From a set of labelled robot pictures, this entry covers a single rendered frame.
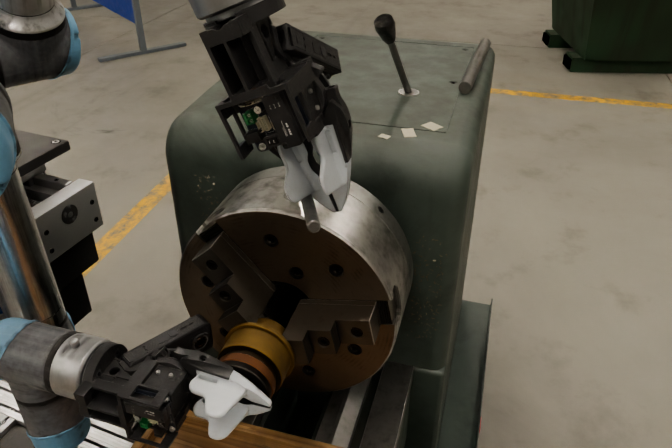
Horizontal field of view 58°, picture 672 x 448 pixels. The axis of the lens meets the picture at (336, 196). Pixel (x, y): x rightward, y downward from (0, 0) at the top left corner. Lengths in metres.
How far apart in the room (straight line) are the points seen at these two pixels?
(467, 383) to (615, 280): 1.49
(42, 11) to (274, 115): 0.66
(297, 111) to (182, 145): 0.49
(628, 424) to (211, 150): 1.74
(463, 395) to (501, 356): 0.90
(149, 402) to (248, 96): 0.36
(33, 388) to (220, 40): 0.51
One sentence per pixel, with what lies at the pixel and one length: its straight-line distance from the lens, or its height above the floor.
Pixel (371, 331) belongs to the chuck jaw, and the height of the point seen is 1.11.
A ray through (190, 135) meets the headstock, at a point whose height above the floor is 1.24.
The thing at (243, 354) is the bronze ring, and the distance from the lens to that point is 0.73.
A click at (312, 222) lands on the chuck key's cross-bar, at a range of 0.52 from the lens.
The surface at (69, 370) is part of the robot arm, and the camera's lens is 0.78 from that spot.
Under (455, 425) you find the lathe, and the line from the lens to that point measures 1.42.
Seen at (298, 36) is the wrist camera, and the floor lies 1.48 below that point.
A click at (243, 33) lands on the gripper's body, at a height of 1.50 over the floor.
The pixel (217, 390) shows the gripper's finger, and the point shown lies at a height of 1.10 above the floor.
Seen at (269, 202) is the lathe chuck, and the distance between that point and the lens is 0.76.
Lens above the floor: 1.63
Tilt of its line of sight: 30 degrees down
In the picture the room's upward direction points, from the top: straight up
